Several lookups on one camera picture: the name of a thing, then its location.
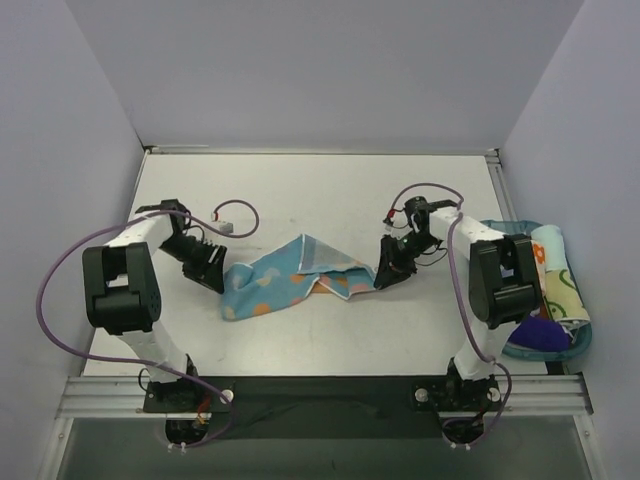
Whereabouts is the teal plastic basket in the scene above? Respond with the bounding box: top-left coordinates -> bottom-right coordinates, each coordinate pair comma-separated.
483,220 -> 592,362

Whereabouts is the blue orange patterned towel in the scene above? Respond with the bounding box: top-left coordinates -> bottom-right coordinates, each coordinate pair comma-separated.
220,234 -> 375,321

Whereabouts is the mint white rolled towel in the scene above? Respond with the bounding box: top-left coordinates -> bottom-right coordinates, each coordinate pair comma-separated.
531,225 -> 568,271

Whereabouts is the cream green rolled towel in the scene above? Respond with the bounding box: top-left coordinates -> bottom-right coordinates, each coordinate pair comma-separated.
545,269 -> 591,329

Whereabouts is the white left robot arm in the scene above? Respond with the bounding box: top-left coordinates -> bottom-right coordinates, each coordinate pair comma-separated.
82,199 -> 227,412

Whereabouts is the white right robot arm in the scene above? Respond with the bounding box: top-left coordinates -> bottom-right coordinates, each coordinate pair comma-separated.
374,196 -> 542,410

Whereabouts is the orange flower pattern towel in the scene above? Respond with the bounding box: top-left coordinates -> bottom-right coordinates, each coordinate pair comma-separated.
531,240 -> 546,295

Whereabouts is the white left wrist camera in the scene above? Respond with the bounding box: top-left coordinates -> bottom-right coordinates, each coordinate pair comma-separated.
211,220 -> 234,235

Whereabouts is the purple rolled towel front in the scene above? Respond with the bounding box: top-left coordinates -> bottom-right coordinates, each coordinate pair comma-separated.
509,317 -> 571,352

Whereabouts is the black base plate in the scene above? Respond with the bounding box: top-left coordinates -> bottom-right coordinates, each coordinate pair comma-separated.
143,376 -> 502,442

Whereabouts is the aluminium front rail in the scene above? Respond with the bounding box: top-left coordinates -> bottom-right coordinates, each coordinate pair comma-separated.
56,375 -> 593,419

